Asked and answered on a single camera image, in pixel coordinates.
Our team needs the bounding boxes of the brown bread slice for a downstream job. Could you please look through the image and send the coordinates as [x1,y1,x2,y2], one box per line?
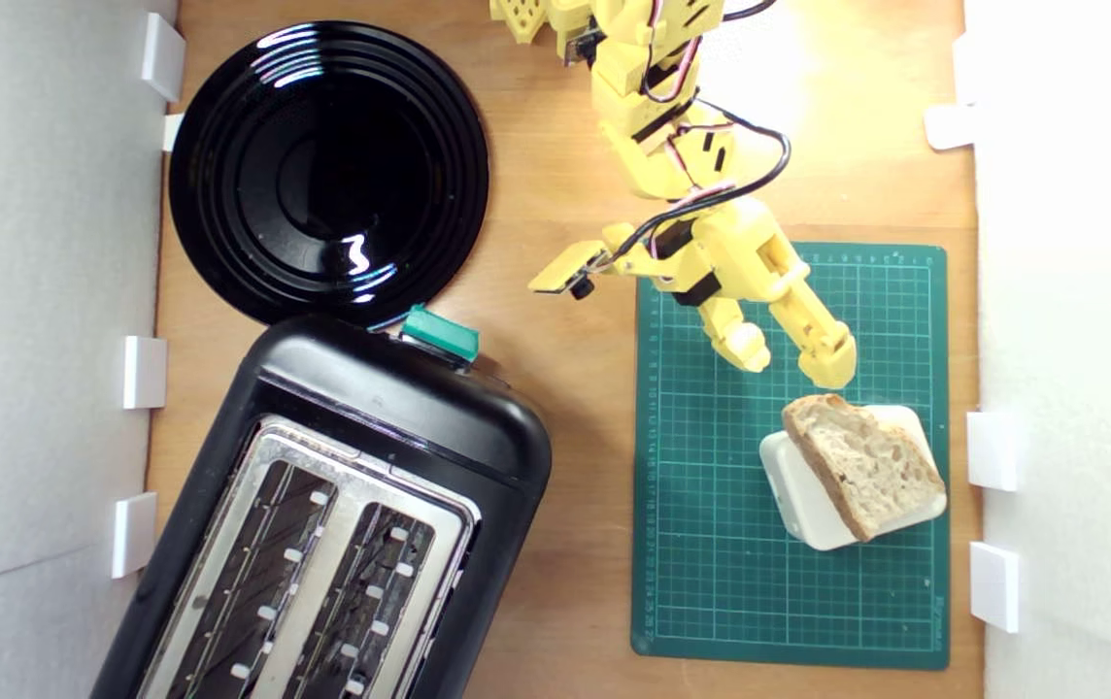
[782,393,947,543]

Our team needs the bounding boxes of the green toaster lever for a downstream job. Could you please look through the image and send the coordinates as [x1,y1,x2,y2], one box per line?
[399,303,481,365]

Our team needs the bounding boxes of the black two-slot toaster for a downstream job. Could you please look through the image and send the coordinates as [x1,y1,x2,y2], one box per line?
[89,313,554,699]

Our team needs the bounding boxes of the white block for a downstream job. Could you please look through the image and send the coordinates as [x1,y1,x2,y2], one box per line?
[758,405,948,552]

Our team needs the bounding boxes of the green cutting mat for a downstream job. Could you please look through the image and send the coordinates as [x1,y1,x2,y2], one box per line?
[630,237,951,671]

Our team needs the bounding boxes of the black plate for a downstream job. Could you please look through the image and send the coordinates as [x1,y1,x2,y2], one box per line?
[168,20,490,329]

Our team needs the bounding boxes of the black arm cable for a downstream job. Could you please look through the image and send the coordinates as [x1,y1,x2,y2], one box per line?
[609,0,793,268]

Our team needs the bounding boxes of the yellow wrist camera mount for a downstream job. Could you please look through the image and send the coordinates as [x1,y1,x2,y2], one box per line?
[528,241,615,300]

